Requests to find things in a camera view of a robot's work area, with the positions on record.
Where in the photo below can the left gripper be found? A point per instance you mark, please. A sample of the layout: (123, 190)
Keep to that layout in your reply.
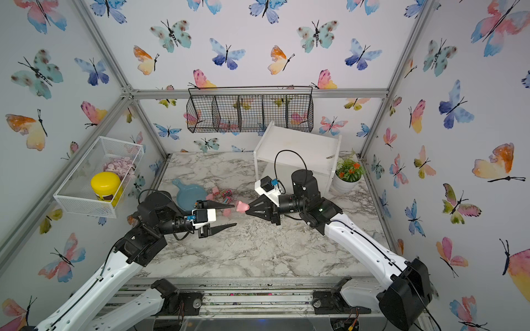
(208, 205)

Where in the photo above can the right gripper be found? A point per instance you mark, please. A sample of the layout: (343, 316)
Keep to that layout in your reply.
(270, 209)

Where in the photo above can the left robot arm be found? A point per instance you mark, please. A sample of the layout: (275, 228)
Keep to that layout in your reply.
(157, 216)

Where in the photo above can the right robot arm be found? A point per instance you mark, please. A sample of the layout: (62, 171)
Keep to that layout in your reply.
(405, 287)

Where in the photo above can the pink toy car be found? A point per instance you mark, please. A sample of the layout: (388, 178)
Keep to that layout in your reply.
(227, 196)

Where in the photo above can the teal plastic paddle plate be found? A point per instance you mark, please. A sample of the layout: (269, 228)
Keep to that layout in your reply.
(188, 195)

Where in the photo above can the white two-tier shelf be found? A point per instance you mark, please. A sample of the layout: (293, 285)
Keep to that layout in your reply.
(282, 151)

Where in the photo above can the potted plant with flowers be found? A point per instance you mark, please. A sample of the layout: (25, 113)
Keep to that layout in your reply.
(348, 173)

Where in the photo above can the pink round chips pile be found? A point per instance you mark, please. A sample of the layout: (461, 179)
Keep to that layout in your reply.
(123, 167)

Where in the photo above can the yellow lidded jar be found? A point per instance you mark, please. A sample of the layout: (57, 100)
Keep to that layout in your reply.
(107, 187)

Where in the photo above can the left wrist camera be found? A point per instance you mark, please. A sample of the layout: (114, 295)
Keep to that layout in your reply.
(202, 217)

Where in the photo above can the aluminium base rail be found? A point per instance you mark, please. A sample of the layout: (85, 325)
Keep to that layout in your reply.
(253, 298)

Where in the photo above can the black wire wall basket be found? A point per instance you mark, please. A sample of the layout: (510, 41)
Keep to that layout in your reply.
(249, 109)

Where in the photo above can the white mesh wall basket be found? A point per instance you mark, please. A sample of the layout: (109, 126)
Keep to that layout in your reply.
(75, 194)

